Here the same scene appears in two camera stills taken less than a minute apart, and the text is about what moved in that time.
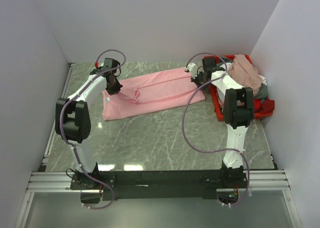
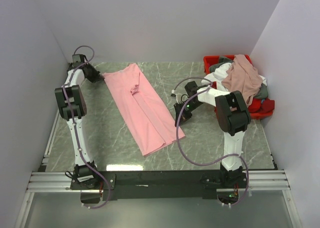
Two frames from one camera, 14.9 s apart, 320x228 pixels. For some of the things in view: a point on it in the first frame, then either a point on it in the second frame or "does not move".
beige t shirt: [243, 72] does not move
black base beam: [155, 185] does not move
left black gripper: [115, 90] -> [97, 77]
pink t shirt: [150, 91] -> [149, 124]
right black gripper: [195, 80] -> [181, 116]
